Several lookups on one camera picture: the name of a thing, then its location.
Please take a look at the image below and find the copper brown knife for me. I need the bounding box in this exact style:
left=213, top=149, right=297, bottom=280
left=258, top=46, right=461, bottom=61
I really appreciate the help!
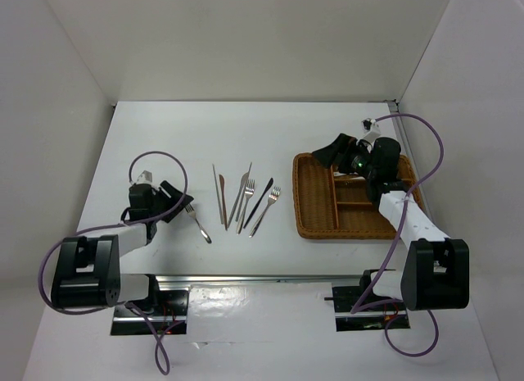
left=219, top=174, right=228, bottom=231

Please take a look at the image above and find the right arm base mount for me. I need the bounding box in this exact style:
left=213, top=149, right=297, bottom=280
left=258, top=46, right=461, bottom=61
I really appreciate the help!
left=325, top=270, right=411, bottom=332

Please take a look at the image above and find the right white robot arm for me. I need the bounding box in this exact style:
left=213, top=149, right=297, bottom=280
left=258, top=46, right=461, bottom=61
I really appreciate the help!
left=313, top=134, right=469, bottom=313

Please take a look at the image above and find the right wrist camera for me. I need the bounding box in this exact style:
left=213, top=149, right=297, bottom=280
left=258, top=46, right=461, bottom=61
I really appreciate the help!
left=361, top=119, right=382, bottom=143

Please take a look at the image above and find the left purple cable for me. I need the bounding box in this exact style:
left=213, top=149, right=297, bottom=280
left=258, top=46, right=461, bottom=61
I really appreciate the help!
left=37, top=151, right=189, bottom=376

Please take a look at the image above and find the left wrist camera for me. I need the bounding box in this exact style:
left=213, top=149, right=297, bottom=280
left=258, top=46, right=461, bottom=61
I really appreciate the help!
left=130, top=170, right=153, bottom=186

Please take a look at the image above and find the silver fork right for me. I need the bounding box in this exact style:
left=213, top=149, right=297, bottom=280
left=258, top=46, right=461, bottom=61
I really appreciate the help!
left=249, top=187, right=281, bottom=238

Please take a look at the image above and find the black knife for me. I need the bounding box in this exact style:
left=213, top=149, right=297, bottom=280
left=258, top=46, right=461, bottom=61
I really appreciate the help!
left=243, top=177, right=274, bottom=229

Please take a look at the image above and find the silver knife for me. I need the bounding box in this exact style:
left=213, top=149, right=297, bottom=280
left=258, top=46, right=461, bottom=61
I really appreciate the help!
left=228, top=172, right=249, bottom=227

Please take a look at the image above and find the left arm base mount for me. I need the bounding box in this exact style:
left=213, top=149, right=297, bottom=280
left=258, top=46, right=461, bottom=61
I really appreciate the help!
left=110, top=275, right=189, bottom=336

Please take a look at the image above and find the purple cable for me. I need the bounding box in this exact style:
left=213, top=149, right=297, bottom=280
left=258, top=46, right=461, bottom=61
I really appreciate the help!
left=350, top=114, right=446, bottom=357
left=37, top=151, right=189, bottom=376

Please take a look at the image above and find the aluminium rail front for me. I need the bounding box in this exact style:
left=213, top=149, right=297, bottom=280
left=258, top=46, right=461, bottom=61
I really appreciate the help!
left=120, top=274, right=362, bottom=284

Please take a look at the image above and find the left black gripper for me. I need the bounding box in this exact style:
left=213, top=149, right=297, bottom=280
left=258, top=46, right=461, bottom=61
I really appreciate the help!
left=148, top=179, right=192, bottom=223

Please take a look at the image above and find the brown wicker divided tray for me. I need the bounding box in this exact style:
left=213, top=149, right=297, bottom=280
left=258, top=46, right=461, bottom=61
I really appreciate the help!
left=291, top=152, right=425, bottom=240

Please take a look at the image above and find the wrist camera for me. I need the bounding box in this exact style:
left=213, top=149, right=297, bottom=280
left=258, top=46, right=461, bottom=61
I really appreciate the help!
left=130, top=170, right=153, bottom=186
left=361, top=119, right=382, bottom=143

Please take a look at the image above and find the aluminium rail right side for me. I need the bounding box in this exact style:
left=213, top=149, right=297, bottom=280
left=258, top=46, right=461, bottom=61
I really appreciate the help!
left=386, top=100, right=431, bottom=217

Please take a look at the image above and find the long silver chopstick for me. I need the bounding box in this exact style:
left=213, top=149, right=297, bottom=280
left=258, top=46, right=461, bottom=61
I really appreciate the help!
left=245, top=162, right=252, bottom=184

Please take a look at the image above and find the silver fork middle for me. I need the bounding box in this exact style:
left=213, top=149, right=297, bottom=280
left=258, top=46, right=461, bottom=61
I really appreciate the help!
left=236, top=179, right=255, bottom=234

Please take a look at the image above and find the lone silver fork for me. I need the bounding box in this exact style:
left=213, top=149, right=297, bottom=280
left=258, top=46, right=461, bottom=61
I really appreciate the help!
left=185, top=203, right=212, bottom=244

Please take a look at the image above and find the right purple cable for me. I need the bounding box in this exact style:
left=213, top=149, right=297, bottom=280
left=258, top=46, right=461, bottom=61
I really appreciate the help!
left=350, top=114, right=446, bottom=357

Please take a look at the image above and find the aluminium rail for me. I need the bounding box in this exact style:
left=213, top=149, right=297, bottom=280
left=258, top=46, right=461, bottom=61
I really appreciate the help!
left=386, top=100, right=431, bottom=217
left=120, top=274, right=362, bottom=284

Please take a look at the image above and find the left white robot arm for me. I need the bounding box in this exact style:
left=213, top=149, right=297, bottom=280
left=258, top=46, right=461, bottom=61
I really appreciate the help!
left=51, top=180, right=194, bottom=313

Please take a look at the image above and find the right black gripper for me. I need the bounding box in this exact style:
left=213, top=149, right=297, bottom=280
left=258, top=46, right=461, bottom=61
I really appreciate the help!
left=312, top=133, right=377, bottom=179

